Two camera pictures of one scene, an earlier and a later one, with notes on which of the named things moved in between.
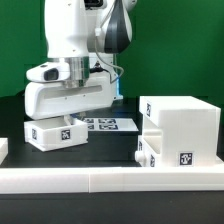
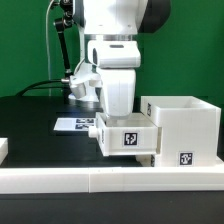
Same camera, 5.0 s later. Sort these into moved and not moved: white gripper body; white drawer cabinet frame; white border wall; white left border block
Moved: white gripper body
Not moved: white border wall; white drawer cabinet frame; white left border block
